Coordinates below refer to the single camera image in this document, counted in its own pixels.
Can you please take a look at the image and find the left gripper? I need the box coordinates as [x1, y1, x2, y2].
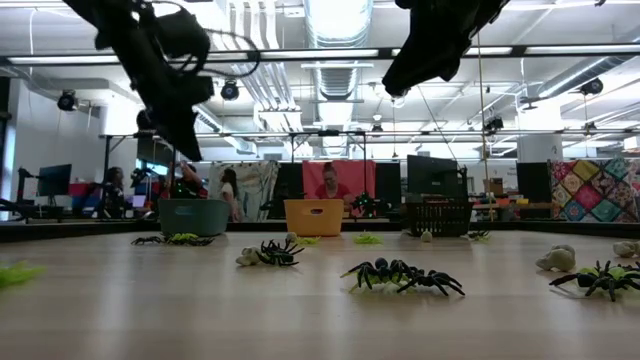
[132, 54, 215, 162]

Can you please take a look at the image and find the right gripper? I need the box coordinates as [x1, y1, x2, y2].
[382, 0, 471, 98]

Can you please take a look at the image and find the person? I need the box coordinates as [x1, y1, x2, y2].
[219, 167, 241, 223]
[167, 160, 209, 200]
[313, 160, 354, 201]
[102, 167, 127, 219]

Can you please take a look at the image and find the teal plastic bin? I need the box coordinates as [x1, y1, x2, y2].
[157, 198, 232, 238]

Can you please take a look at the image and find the white patterned hanging cloth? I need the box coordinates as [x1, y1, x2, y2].
[208, 160, 280, 223]

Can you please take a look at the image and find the black partition panel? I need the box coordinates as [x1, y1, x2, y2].
[374, 162, 404, 210]
[276, 162, 305, 220]

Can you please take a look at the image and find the red hanging cloth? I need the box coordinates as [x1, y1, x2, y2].
[302, 159, 377, 201]

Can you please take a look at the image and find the black robot with green lights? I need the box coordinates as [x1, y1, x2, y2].
[349, 191, 392, 220]

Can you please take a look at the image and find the black slotted plastic basket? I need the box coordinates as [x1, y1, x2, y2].
[405, 201, 474, 238]

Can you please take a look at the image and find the yellow plastic bin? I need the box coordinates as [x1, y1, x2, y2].
[283, 198, 346, 238]

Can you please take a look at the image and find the cluttered wooden desk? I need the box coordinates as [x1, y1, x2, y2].
[472, 197, 554, 221]

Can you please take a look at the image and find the black curved equipment stand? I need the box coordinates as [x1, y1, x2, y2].
[0, 167, 42, 225]

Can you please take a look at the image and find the colourful patchwork quilt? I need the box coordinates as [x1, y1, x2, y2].
[548, 158, 640, 224]

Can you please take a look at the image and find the black workstation frame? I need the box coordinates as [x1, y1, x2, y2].
[98, 127, 451, 221]

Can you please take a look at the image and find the black frame beam with lights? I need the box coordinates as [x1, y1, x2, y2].
[0, 43, 640, 65]

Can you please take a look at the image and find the thin yellow cord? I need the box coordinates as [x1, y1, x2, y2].
[476, 32, 489, 222]

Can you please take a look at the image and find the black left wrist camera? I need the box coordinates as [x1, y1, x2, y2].
[154, 9, 212, 64]

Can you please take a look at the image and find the silver ventilation duct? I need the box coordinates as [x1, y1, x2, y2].
[302, 0, 375, 160]

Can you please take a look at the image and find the black aluminium table frame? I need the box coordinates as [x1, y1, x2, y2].
[0, 218, 640, 245]

